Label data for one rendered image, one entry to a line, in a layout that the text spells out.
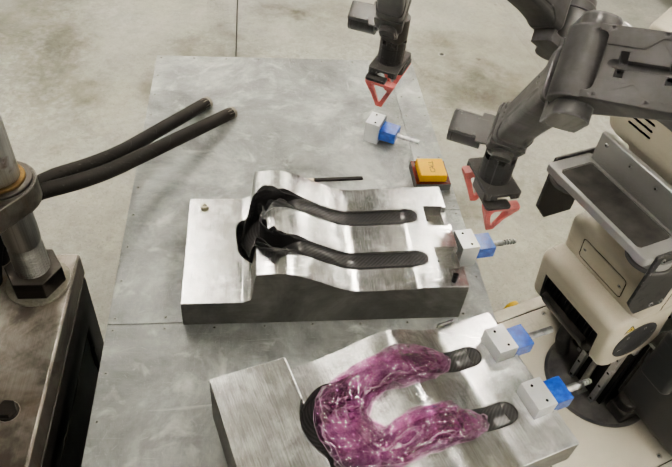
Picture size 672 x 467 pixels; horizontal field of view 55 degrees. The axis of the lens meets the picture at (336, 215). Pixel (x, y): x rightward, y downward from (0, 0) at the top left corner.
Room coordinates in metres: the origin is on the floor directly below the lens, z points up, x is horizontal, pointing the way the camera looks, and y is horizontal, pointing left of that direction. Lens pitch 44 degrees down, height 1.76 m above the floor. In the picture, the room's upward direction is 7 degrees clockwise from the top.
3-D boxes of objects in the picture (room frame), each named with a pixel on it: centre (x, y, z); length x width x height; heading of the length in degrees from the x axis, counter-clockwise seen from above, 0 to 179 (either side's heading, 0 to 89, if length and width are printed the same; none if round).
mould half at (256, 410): (0.50, -0.13, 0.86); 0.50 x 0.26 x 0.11; 117
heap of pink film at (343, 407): (0.50, -0.13, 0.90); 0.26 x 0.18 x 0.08; 117
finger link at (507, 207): (0.88, -0.28, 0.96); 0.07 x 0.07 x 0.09; 18
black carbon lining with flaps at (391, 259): (0.83, 0.00, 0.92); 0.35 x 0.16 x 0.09; 100
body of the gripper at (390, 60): (1.26, -0.08, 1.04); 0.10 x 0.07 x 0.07; 161
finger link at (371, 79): (1.24, -0.07, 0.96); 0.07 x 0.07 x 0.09; 71
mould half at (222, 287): (0.83, 0.02, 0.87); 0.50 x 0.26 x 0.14; 100
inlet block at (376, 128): (1.25, -0.11, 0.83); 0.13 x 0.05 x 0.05; 72
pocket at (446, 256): (0.81, -0.21, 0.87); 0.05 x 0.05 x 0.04; 10
